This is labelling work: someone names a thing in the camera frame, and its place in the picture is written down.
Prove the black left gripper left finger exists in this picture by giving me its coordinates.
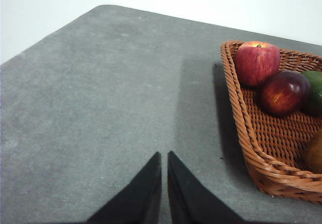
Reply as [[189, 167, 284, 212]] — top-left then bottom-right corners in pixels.
[[85, 151, 163, 224]]

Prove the dark red plum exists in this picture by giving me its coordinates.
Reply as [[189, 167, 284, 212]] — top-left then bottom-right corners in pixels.
[[258, 70, 311, 117]]

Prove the green avocado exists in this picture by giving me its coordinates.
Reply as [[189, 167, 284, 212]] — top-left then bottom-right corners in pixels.
[[300, 70, 322, 116]]

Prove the brown kiwi fruit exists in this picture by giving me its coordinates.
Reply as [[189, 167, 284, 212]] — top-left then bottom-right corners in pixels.
[[304, 129, 322, 175]]

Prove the red apple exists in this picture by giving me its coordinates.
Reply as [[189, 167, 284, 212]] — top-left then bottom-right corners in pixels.
[[234, 41, 281, 87]]

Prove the brown wicker basket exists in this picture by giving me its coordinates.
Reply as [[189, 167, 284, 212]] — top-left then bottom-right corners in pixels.
[[220, 40, 322, 204]]

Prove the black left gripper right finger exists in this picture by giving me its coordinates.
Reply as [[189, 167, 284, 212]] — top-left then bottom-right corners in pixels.
[[167, 150, 249, 224]]

